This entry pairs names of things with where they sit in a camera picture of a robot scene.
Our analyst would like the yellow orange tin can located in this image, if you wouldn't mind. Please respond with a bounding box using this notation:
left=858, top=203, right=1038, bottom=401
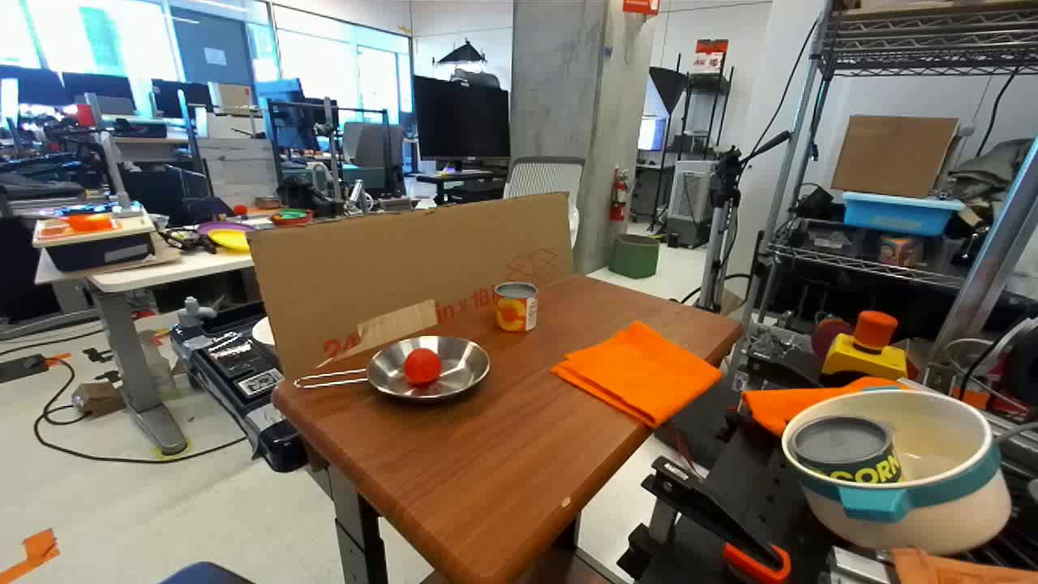
left=494, top=279, right=541, bottom=336

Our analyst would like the silver metal frying pan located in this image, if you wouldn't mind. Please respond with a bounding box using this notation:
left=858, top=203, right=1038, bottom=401
left=292, top=332, right=494, bottom=401

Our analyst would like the brown cardboard panel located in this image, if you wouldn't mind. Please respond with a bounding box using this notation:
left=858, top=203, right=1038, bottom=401
left=247, top=193, right=576, bottom=384

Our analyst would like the red tomato ball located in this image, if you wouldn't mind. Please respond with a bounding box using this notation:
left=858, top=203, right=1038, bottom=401
left=403, top=347, right=444, bottom=389

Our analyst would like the red fire extinguisher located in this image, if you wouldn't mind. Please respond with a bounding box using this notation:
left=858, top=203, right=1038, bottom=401
left=605, top=167, right=631, bottom=226

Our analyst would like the orange folded cloth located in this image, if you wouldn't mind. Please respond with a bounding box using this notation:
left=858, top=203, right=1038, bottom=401
left=549, top=318, right=724, bottom=430

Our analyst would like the black computer monitor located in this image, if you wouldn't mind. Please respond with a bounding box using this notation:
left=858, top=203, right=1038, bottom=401
left=407, top=70, right=511, bottom=167

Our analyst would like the orange cloth piece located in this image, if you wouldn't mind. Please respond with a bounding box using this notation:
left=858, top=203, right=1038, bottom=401
left=739, top=372, right=909, bottom=439

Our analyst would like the black orange clamp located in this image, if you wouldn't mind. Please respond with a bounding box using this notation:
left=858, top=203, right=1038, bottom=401
left=615, top=455, right=798, bottom=584

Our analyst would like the yellow red emergency stop button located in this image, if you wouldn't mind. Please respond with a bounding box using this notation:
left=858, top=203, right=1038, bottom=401
left=818, top=307, right=911, bottom=384

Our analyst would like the corn can with grey lid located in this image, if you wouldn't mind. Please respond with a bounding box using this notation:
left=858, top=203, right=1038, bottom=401
left=785, top=414, right=906, bottom=486

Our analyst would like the white height adjustable desk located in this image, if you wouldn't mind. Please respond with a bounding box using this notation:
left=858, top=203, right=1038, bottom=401
left=31, top=236, right=258, bottom=458

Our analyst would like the blue plastic bin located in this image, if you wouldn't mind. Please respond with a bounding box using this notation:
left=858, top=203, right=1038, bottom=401
left=839, top=187, right=967, bottom=240

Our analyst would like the brown cardboard sheet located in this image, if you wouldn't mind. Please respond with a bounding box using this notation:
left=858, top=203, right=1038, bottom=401
left=826, top=114, right=963, bottom=202

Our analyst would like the white box with orange lid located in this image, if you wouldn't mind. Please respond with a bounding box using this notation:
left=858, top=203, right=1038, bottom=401
left=30, top=208, right=161, bottom=276

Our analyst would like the white bowl with teal band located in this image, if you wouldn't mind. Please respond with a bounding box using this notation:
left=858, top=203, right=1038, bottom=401
left=778, top=385, right=1016, bottom=558

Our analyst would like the black camera tripod stand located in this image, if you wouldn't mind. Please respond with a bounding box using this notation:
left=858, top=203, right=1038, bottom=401
left=693, top=130, right=794, bottom=315

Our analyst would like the metal wire shelf rack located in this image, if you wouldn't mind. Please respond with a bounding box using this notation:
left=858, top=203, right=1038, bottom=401
left=731, top=0, right=1038, bottom=384

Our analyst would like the black floor cable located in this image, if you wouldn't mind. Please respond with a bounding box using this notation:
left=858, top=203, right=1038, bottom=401
left=30, top=355, right=248, bottom=467

